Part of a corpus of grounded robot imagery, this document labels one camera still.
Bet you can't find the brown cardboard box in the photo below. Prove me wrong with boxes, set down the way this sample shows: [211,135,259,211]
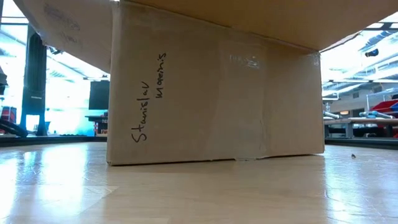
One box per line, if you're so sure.
[12,0,398,166]

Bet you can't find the wooden background table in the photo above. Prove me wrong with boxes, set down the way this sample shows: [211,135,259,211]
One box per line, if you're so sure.
[323,117,398,139]

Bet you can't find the tall black column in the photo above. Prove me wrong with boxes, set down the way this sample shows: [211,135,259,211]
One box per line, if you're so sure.
[20,24,48,137]

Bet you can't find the red storage bins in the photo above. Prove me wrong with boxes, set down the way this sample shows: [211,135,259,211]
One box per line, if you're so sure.
[369,98,398,113]

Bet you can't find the red crate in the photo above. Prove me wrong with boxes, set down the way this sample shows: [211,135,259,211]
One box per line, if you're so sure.
[0,106,18,125]

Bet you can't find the black wall screen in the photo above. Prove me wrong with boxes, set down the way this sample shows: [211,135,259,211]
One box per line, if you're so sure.
[88,80,110,110]

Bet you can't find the black cable bundle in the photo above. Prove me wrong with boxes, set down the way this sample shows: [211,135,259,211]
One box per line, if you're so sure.
[0,119,29,138]

